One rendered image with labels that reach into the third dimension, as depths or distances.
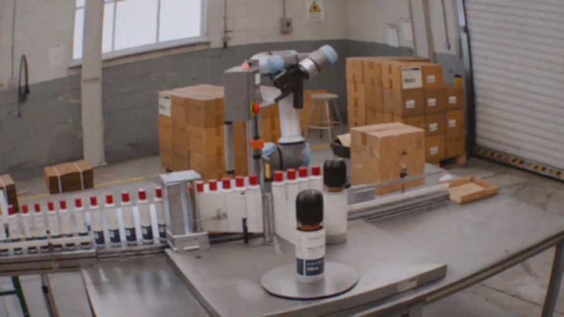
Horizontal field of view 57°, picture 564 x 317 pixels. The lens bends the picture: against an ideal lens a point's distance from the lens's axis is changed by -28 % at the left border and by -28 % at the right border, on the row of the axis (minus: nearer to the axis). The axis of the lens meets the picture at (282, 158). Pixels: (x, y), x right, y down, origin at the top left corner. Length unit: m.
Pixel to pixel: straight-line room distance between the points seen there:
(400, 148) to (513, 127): 4.12
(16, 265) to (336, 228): 1.35
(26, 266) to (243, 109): 1.18
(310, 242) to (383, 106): 4.61
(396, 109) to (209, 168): 1.78
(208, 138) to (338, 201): 3.73
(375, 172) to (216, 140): 3.13
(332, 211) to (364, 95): 4.40
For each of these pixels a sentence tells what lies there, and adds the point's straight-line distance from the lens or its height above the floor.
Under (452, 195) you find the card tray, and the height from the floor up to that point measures 0.83.
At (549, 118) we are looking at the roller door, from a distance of 6.76.
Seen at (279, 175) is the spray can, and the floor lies 1.07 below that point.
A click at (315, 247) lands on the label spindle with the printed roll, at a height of 1.02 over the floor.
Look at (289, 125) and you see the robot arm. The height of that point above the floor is 1.17.
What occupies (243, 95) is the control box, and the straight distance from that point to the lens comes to 2.56.
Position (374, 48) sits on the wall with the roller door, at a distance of 9.15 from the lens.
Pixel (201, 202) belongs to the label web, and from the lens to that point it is 2.51.
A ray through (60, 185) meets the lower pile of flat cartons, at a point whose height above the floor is 0.09.
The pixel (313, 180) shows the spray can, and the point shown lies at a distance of 2.71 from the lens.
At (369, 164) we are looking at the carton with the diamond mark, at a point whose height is 0.98.
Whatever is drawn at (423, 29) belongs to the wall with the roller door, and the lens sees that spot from 8.23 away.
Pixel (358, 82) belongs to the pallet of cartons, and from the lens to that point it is 6.81.
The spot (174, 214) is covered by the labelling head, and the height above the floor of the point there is 1.02.
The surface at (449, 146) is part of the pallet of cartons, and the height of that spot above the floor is 0.25.
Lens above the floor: 1.73
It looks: 13 degrees down
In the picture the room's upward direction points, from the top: 2 degrees counter-clockwise
